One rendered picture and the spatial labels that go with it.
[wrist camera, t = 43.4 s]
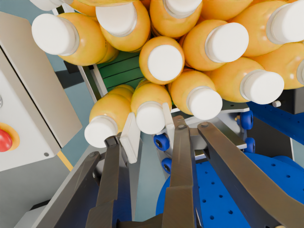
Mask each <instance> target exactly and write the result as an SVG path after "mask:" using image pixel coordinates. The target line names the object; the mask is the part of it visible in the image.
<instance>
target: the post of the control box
mask: <svg viewBox="0 0 304 228"><path fill-rule="evenodd" d="M55 73H56V75H57V77H58V79H59V81H60V83H61V85H62V87H63V89H66V88H69V87H71V86H74V85H77V84H80V83H82V82H84V79H83V77H82V75H81V72H76V73H72V74H69V72H68V70H61V71H55Z"/></svg>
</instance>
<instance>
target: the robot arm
mask: <svg viewBox="0 0 304 228"><path fill-rule="evenodd" d="M162 107H163V113H164V119H165V125H166V129H167V133H168V136H169V140H170V142H171V146H172V150H173V152H172V162H171V177H170V186H169V187H167V188H166V193H165V201H164V210H163V213H161V214H158V215H156V216H154V217H152V218H150V219H148V220H146V221H144V222H136V221H132V209H131V194H130V178H129V164H128V161H127V159H128V160H129V163H131V164H132V163H135V162H136V161H137V157H138V147H139V139H140V132H141V130H140V129H139V128H138V126H137V123H136V116H135V113H134V112H131V113H129V114H128V118H127V120H126V123H125V126H124V128H123V131H122V132H119V133H118V134H117V135H113V136H110V137H107V138H106V139H105V140H104V143H105V145H106V147H107V150H106V152H104V153H102V154H100V153H99V151H95V152H92V153H90V154H89V155H88V156H87V157H86V158H85V159H84V161H83V162H82V164H81V165H80V166H79V168H78V169H77V171H76V172H75V174H74V175H73V176H72V178H71V179H70V180H69V182H68V183H67V185H66V186H65V187H64V189H63V190H62V192H61V193H60V194H59V196H58V197H57V199H56V200H55V201H54V203H53V204H52V206H51V207H50V209H49V210H48V211H47V212H46V214H45V215H44V217H43V218H42V220H41V221H40V222H39V224H38V225H37V227H36V228H204V226H203V220H202V213H201V205H200V195H199V187H198V178H197V170H196V163H195V151H194V150H201V149H202V151H203V153H204V155H205V156H206V158H207V159H208V161H209V162H210V164H211V166H212V167H213V169H214V170H215V172H216V173H217V175H218V177H219V178H220V180H221V181H222V183H223V184H224V186H225V188H226V189H227V191H228V192H229V194H230V195H231V197H232V199H233V200H234V202H235V203H236V205H237V207H238V208H239V209H240V211H241V213H242V214H243V216H244V218H245V219H246V221H247V222H248V224H249V225H250V227H251V228H304V204H302V203H301V202H299V201H297V200H295V199H294V198H292V197H290V196H289V195H287V194H286V193H285V192H284V191H283V190H282V189H281V188H280V187H279V186H278V185H277V184H276V183H275V182H274V181H273V180H272V179H271V178H270V177H269V176H268V175H267V174H266V173H264V172H263V171H262V170H261V169H260V168H259V167H258V166H257V165H256V164H255V163H254V162H253V161H252V160H251V159H249V158H248V157H247V156H246V155H245V154H244V153H243V152H242V151H241V150H240V149H239V148H238V147H237V146H236V145H235V144H233V143H232V142H231V141H230V140H229V139H228V138H227V137H226V136H225V135H224V134H223V133H222V132H221V131H220V130H219V129H217V128H216V127H215V126H214V125H213V124H212V123H211V122H202V123H199V124H198V125H197V128H189V126H188V125H187V124H186V122H185V120H184V118H183V116H181V115H179V116H175V117H172V116H171V113H170V109H169V106H168V103H167V102H165V103H163V104H162ZM93 173H94V175H95V176H94V177H93Z"/></svg>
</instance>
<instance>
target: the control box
mask: <svg viewBox="0 0 304 228"><path fill-rule="evenodd" d="M0 129H2V130H4V131H6V132H7V133H8V134H9V135H10V137H11V139H12V142H13V144H12V147H11V149H9V150H8V151H5V152H0V171H4V170H8V169H11V168H14V167H18V166H22V165H26V164H29V163H33V162H37V161H41V160H44V159H48V158H51V157H54V156H56V155H57V154H58V153H59V152H60V150H61V148H63V147H64V146H65V145H66V144H67V143H68V142H69V141H70V140H71V139H72V138H73V137H74V136H75V135H76V134H77V133H78V132H79V131H80V130H81V129H82V124H81V122H80V120H79V118H78V116H77V115H76V113H75V111H74V109H73V107H72V105H71V103H70V101H69V99H68V97H67V95H66V93H65V91H64V89H63V87H62V85H61V83H60V81H59V79H58V77H57V75H56V73H55V71H54V69H53V67H52V65H51V63H50V61H49V59H48V58H47V56H46V54H45V52H44V51H43V50H42V49H41V48H40V47H39V46H38V45H37V44H36V42H35V40H34V38H33V35H32V26H31V24H30V22H29V21H28V20H27V19H24V18H21V17H18V16H15V15H11V14H8V13H4V12H1V11H0Z"/></svg>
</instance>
